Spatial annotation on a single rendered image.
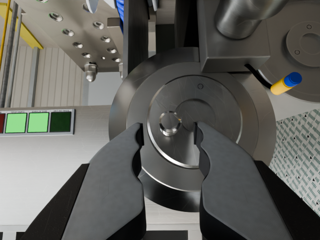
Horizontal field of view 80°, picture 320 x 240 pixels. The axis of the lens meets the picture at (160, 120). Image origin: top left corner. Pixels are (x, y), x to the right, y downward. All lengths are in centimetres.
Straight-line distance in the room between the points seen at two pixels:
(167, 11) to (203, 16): 41
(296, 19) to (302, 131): 16
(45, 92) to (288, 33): 245
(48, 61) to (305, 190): 260
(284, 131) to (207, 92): 25
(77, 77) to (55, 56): 37
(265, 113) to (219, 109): 5
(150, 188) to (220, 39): 13
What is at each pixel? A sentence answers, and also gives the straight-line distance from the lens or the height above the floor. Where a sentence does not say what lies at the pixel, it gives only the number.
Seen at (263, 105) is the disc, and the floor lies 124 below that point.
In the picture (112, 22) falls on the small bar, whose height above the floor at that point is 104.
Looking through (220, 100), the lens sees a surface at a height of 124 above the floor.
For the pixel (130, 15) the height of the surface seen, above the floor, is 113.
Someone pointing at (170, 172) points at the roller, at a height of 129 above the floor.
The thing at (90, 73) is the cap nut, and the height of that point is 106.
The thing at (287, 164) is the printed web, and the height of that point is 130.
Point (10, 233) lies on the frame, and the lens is 66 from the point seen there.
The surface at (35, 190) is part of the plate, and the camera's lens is 60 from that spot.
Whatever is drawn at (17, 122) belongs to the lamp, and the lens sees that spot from 64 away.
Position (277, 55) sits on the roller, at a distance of 23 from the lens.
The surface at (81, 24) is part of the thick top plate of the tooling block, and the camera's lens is 43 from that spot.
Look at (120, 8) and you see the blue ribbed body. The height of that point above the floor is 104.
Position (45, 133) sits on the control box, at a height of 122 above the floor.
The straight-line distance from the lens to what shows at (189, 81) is 16.
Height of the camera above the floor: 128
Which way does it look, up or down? 10 degrees down
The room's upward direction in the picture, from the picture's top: 179 degrees clockwise
